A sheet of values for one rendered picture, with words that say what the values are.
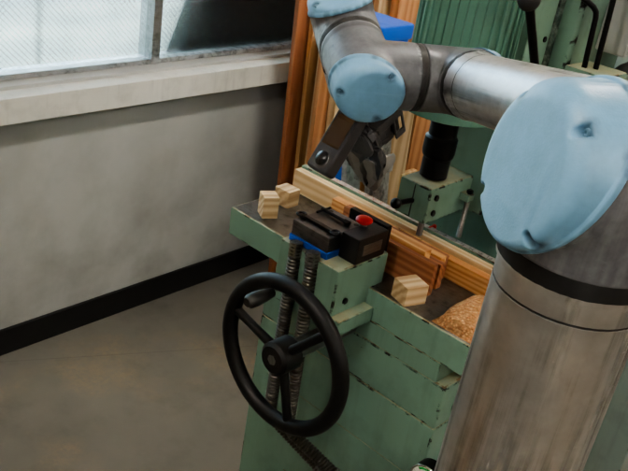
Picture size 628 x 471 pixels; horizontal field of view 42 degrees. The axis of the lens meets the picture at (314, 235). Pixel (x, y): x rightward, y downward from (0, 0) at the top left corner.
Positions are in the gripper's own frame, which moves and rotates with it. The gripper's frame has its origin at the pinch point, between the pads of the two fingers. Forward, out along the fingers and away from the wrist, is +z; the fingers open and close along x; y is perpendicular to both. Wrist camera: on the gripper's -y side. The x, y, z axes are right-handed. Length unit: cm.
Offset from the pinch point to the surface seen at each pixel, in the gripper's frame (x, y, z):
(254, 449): 16, -34, 61
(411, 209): -1.1, 7.7, 12.2
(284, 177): 111, 54, 104
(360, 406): -7.5, -20.1, 37.7
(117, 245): 126, -8, 91
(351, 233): -0.9, -6.7, 4.9
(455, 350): -23.0, -8.8, 18.4
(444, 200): -4.2, 13.2, 12.9
